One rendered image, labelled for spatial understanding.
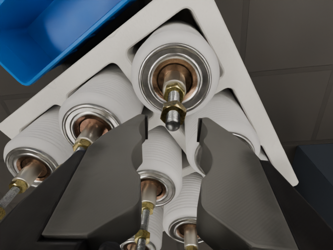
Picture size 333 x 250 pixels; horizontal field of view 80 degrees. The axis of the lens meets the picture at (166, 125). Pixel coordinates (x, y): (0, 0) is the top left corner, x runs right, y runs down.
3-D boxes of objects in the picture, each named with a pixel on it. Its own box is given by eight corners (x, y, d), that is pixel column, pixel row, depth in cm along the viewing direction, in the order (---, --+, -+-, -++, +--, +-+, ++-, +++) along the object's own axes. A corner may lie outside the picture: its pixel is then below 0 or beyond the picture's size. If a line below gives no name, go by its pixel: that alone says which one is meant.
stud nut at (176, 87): (167, 79, 18) (167, 83, 17) (186, 84, 18) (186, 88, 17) (162, 99, 19) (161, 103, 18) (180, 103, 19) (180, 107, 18)
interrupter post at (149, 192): (146, 194, 31) (143, 213, 28) (138, 184, 30) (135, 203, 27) (160, 190, 30) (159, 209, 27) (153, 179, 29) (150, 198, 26)
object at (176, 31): (206, 21, 34) (230, 33, 18) (198, 76, 39) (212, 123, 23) (149, 17, 34) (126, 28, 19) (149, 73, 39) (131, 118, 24)
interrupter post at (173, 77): (187, 69, 21) (188, 79, 18) (185, 91, 22) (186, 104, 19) (163, 68, 21) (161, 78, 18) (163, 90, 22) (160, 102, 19)
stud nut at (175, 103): (165, 96, 14) (164, 101, 14) (188, 102, 15) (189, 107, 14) (159, 119, 15) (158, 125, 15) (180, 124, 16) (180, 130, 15)
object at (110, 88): (158, 72, 39) (144, 117, 23) (138, 111, 43) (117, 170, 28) (111, 48, 37) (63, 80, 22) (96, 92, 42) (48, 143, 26)
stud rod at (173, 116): (170, 80, 19) (167, 117, 13) (180, 83, 19) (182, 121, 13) (168, 89, 20) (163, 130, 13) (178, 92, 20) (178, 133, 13)
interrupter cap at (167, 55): (216, 44, 19) (217, 45, 19) (205, 113, 23) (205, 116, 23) (138, 39, 19) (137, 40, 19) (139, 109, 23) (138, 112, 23)
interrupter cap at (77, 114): (134, 119, 24) (133, 122, 23) (113, 161, 28) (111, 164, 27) (72, 91, 22) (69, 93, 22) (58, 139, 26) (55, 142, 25)
